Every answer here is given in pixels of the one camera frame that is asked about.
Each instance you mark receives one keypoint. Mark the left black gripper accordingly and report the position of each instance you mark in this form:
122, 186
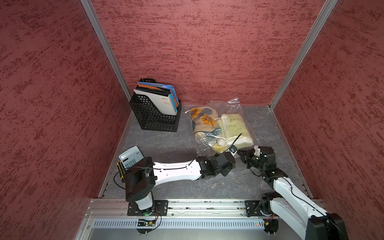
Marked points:
225, 172

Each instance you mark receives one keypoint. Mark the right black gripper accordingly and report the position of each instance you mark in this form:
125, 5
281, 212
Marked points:
245, 155

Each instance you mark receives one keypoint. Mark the green white fluffy blanket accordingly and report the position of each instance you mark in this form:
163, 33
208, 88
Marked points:
232, 126

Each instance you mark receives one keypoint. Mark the clear plastic vacuum bag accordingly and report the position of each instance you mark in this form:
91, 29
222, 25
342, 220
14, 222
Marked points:
232, 106

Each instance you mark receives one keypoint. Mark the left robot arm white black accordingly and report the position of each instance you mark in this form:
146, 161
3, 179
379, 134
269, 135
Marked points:
141, 178

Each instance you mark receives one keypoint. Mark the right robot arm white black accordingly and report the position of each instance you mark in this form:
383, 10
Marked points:
288, 202

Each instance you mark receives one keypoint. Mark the beige orange blue patterned blanket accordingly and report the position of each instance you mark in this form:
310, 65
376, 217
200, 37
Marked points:
205, 125

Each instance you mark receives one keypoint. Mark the white booklet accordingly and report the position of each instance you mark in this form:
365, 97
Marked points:
162, 100

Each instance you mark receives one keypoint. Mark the black mesh file holder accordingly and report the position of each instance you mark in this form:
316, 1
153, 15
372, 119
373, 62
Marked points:
149, 117

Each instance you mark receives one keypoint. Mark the blue folder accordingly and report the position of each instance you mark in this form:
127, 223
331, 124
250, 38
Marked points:
161, 86

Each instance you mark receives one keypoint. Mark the grey desk calculator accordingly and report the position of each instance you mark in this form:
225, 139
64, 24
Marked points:
127, 160

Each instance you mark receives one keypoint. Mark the orange folder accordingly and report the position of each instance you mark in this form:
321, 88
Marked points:
142, 86

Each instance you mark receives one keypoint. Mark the right corner aluminium profile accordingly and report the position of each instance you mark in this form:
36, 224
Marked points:
317, 26

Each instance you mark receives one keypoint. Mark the corner aluminium profile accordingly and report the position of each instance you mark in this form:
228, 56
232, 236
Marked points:
95, 22
317, 26

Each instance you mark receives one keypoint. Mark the left corner aluminium profile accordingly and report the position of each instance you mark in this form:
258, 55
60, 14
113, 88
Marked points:
95, 22

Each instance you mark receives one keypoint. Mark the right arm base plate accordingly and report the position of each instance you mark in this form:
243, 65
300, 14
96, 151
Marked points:
258, 209

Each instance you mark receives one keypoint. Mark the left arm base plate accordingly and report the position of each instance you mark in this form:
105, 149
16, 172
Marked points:
160, 206

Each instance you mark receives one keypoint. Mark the aluminium front rail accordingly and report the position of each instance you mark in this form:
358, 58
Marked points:
177, 208

